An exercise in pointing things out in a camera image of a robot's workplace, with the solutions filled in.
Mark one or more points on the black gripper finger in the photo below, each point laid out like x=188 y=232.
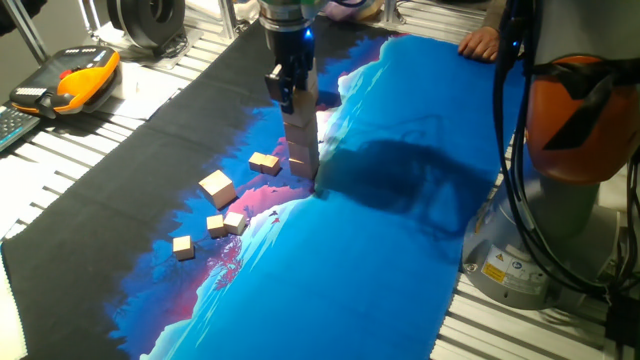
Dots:
x=281 y=87
x=308 y=75

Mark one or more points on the aluminium frame post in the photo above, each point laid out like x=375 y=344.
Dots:
x=27 y=30
x=227 y=17

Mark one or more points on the grey metal base plate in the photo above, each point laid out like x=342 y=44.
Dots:
x=170 y=57

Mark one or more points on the purple plastic bag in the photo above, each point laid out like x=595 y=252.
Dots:
x=345 y=10

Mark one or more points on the orange black teach pendant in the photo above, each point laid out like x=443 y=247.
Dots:
x=85 y=80

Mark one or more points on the white paper sheets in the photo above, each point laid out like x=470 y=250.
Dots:
x=142 y=92

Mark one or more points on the bare human hand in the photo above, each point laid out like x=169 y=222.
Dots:
x=480 y=44

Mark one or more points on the black round spool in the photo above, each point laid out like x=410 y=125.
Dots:
x=135 y=22

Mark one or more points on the beige sleeved forearm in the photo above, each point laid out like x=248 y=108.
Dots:
x=495 y=12

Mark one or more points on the small wooden cube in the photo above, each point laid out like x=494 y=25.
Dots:
x=271 y=164
x=234 y=222
x=183 y=247
x=215 y=225
x=257 y=161

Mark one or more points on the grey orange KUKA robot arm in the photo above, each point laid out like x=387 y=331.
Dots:
x=565 y=30

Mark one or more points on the blue landscape printed cloth mat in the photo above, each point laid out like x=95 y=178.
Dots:
x=350 y=275

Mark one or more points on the dark computer keyboard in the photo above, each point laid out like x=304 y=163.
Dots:
x=12 y=125

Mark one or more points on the metal post with foot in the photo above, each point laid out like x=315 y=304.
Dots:
x=392 y=12

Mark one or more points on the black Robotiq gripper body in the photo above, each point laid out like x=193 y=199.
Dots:
x=290 y=47

